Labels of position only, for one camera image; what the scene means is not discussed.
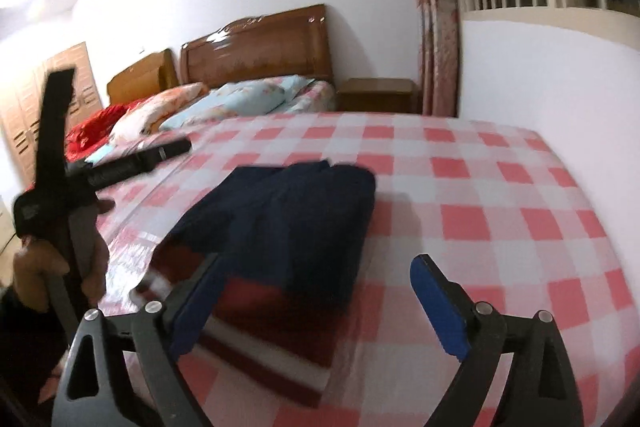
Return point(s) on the pink checkered bed sheet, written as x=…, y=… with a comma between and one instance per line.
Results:
x=475, y=207

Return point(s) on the small wooden headboard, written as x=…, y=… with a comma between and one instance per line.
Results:
x=140, y=74

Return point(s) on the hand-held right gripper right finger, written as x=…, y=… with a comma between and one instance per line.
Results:
x=440, y=307

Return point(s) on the large wooden headboard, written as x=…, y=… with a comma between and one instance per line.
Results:
x=260, y=52

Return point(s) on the person's left hand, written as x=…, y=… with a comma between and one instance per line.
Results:
x=30, y=267

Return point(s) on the navy blue shorts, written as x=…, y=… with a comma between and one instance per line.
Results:
x=300, y=227

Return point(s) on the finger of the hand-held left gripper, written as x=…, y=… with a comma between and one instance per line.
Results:
x=52, y=132
x=135, y=159

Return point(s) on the wooden nightstand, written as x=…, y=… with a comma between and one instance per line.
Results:
x=375, y=94

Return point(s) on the light blue floral pillow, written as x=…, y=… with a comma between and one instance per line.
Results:
x=240, y=99

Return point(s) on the person's left forearm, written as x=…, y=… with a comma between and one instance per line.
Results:
x=25, y=347

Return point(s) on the wooden wardrobe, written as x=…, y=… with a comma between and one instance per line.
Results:
x=20, y=122

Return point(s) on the red white striped shirt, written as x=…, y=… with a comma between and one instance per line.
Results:
x=270, y=322

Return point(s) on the red blanket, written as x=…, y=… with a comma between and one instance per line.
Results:
x=92, y=132

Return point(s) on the orange floral pillow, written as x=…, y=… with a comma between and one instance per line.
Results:
x=150, y=112

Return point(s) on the pink floral curtain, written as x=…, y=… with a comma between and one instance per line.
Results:
x=440, y=57

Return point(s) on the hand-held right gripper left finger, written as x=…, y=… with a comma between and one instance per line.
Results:
x=195, y=307

